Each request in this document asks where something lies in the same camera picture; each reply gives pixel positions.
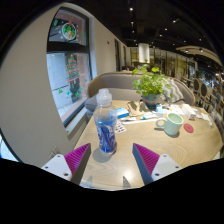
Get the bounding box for white printed paper sheets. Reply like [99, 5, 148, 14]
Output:
[166, 104, 186, 116]

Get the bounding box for group of dining chairs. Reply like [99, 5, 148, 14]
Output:
[189, 76, 224, 114]

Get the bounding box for small sticker card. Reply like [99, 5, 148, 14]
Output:
[114, 119, 128, 134]

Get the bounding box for pale green mug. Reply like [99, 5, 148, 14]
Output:
[155, 112, 185, 137]

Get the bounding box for white pens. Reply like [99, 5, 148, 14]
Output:
[120, 114, 158, 125]

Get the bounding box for flat round red coaster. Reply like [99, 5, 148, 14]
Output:
[183, 123, 195, 134]

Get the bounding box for flat white cardboard box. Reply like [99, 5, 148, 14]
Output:
[181, 103, 198, 120]

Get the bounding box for clear blue-label drink bottle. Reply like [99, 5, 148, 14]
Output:
[93, 88, 119, 156]

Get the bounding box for grey white chevron cushion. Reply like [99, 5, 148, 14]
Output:
[163, 78, 185, 103]

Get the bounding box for white round column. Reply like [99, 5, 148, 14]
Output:
[138, 42, 151, 64]

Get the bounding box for small blue white box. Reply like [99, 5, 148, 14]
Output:
[114, 107, 130, 120]

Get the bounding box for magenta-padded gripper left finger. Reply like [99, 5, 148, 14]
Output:
[41, 143, 92, 186]

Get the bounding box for grey curved sofa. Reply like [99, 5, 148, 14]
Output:
[84, 71, 197, 114]

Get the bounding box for group of ceiling lights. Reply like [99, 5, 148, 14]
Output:
[128, 6, 204, 53]

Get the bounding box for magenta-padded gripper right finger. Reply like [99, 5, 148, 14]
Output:
[132, 143, 184, 186]

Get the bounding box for green potted plant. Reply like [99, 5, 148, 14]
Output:
[131, 64, 173, 108]

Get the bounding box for decorated window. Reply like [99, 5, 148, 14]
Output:
[46, 7, 93, 126]

